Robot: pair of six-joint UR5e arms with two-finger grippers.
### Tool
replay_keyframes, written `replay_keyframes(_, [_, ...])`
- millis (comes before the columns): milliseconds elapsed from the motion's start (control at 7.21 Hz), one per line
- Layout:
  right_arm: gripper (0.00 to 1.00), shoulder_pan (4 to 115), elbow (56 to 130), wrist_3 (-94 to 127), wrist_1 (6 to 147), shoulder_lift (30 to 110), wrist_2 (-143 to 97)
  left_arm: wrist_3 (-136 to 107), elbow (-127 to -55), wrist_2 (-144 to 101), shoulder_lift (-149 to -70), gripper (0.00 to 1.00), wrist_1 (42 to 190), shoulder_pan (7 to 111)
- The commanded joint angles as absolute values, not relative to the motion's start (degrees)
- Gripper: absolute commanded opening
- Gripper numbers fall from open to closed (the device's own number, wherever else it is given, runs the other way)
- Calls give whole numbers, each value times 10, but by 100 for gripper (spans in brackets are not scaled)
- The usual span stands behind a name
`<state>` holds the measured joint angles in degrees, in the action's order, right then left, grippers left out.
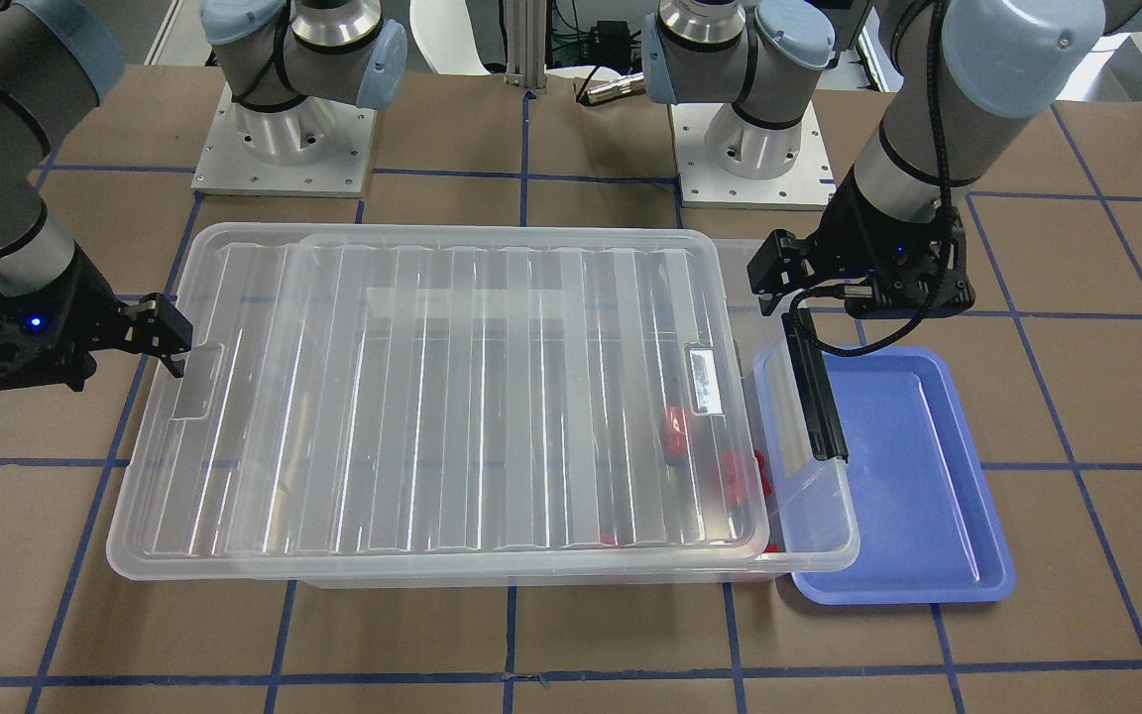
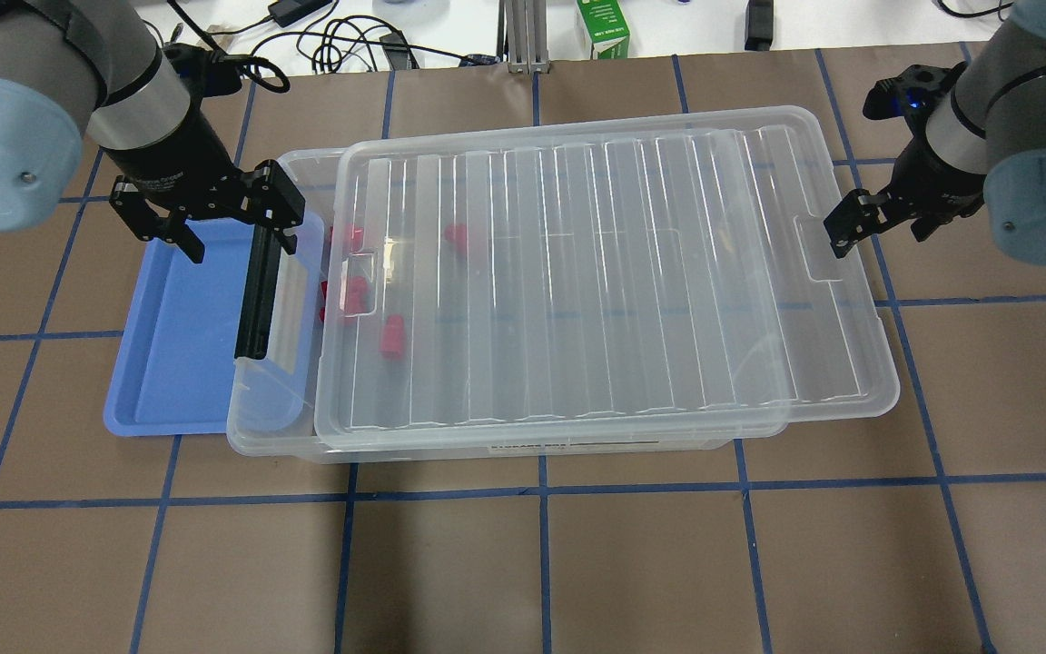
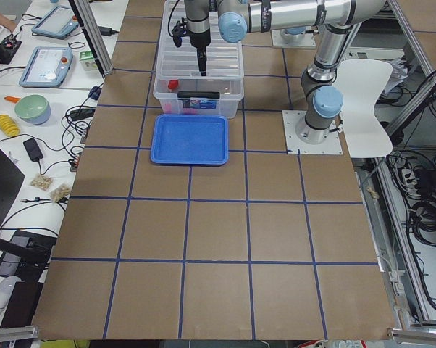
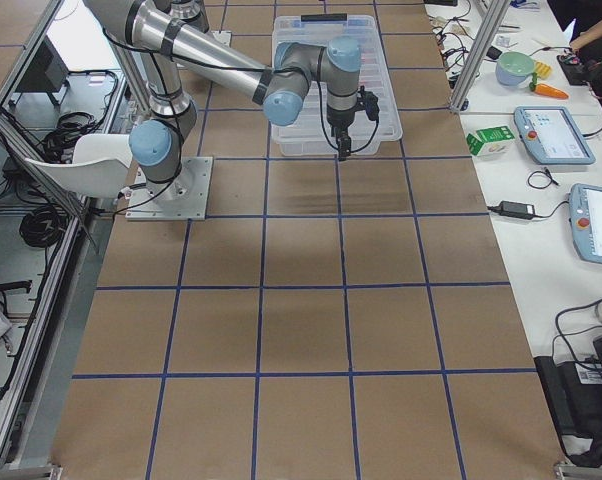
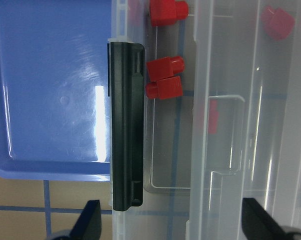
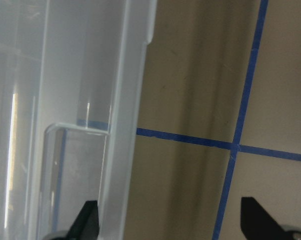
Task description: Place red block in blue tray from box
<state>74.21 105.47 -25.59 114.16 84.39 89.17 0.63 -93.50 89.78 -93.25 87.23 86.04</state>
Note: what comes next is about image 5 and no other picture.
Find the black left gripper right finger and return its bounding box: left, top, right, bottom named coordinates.
left=241, top=197, right=286, bottom=240

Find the red block middle lower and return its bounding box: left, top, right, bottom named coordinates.
left=145, top=76, right=183, bottom=100

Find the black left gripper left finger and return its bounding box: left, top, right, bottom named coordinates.
left=69, top=200, right=102, bottom=240

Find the clear plastic box lid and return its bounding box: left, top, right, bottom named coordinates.
left=186, top=0, right=301, bottom=240

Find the clear plastic storage box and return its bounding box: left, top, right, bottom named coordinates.
left=109, top=0, right=196, bottom=240

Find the red block upper left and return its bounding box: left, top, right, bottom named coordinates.
left=149, top=0, right=189, bottom=27

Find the red block middle upper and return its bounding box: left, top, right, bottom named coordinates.
left=146, top=56, right=185, bottom=82

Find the red block far right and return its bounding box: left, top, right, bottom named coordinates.
left=260, top=5, right=295, bottom=41

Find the red block under lid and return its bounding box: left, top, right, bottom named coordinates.
left=208, top=99, right=219, bottom=134

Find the blue plastic tray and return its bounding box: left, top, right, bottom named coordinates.
left=0, top=0, right=112, bottom=182

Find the black box latch handle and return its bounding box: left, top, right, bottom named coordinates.
left=107, top=42, right=145, bottom=212

